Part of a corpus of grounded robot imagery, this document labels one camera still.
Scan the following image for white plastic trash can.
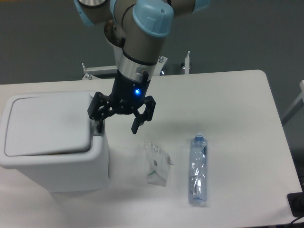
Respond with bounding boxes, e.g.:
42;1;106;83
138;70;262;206
0;91;110;192

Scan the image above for clear plastic water bottle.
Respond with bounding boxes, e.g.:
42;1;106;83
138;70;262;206
188;133;208;206

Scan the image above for white frame at right edge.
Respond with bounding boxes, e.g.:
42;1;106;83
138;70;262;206
281;80;304;126

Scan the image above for crushed white milk carton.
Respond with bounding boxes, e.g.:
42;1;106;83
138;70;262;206
144;140;175;187

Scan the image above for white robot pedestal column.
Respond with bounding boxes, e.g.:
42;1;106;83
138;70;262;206
104;19;126;73

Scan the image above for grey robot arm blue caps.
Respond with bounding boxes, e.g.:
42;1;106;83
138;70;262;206
74;0;210;133

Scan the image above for white metal base frame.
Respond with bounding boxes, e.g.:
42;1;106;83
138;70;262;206
81;50;192;80

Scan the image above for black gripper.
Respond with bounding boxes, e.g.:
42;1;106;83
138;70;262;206
87;70;156;134

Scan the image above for black device at table corner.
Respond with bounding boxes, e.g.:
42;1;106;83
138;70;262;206
287;192;304;217

